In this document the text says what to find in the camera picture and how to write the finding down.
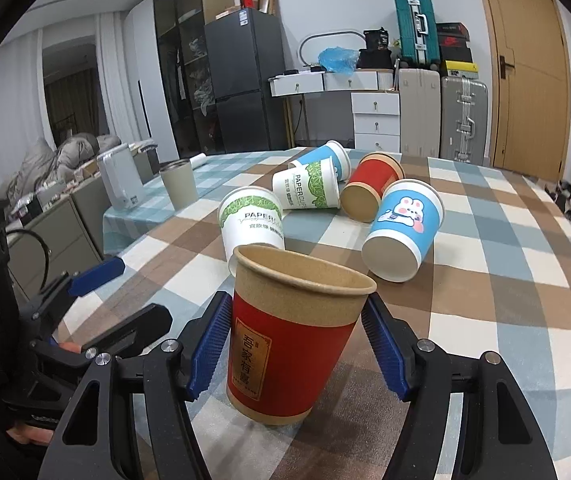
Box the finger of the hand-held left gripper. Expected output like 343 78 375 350
30 257 127 337
80 303 174 358

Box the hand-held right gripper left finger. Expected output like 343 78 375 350
40 290 234 480

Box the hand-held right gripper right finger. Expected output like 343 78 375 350
360 291 571 480

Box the red and brown paper cup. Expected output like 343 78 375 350
226 244 377 427
340 152 406 224

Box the white and green paper cup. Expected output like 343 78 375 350
218 186 287 277
272 156 342 211

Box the blue rabbit print paper cup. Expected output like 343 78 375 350
361 178 445 283

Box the blue and white paper cup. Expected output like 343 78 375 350
288 140 352 182

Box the person's left hand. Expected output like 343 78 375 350
6 341 83 447

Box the grey cabinet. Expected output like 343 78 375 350
8 192 94 301

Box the grey tumbler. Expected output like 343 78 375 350
159 159 200 209

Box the grey bedding pile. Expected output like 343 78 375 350
0 132 124 202

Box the checked tablecloth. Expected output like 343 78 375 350
103 147 571 480

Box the white curtain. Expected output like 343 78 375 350
94 12 139 141

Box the dark glass door cabinet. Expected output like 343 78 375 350
153 0 234 161

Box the beige suitcase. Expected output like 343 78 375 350
398 67 441 158

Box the white drawer dresser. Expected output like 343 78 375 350
270 69 401 153

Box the silver suitcase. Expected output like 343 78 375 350
439 76 489 166

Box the dark grey fridge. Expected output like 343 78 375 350
204 7 289 156

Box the yellow and black box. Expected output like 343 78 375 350
443 60 481 80

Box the blue plastic bag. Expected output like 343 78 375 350
318 46 359 74

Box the black bag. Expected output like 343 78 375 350
358 27 395 70

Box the oval framed mirror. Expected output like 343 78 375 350
299 30 366 69

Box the black and red shoe box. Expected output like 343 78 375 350
436 22 470 63

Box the wooden door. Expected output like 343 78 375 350
470 0 571 183

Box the teal suitcase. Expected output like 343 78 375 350
393 0 441 71

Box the black cable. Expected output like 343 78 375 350
8 230 52 282

